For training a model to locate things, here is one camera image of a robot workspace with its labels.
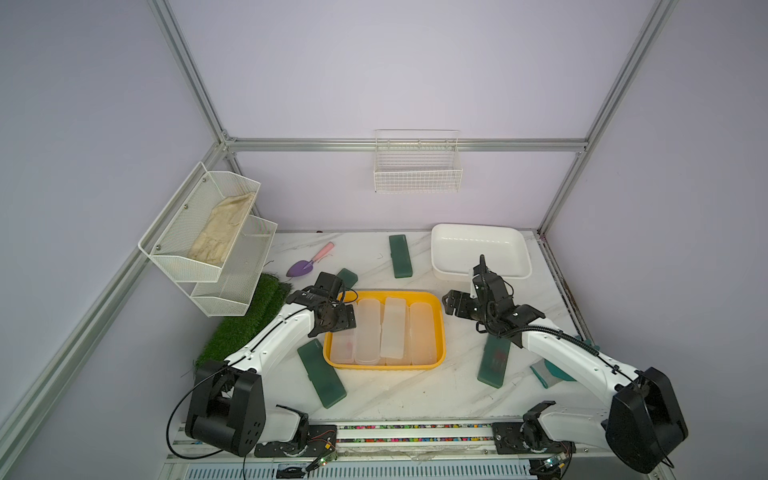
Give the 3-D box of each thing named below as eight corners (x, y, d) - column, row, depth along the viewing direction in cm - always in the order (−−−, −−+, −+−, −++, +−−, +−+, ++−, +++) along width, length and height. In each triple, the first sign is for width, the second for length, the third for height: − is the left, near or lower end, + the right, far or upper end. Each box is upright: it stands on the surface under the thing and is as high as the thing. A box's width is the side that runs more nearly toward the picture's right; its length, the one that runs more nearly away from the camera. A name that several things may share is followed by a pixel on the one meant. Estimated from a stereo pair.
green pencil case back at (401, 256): (394, 278, 109) (394, 275, 107) (389, 238, 122) (388, 234, 120) (414, 277, 109) (414, 273, 107) (406, 237, 122) (407, 233, 120)
